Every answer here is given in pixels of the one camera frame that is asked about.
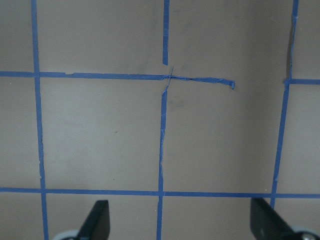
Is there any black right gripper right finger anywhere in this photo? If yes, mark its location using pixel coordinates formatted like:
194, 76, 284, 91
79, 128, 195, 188
249, 198, 297, 240

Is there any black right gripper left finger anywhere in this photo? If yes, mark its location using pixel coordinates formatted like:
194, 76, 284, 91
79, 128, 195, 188
76, 200, 111, 240

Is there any brown paper table mat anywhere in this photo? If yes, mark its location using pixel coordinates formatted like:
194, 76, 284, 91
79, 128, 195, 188
0, 0, 320, 240

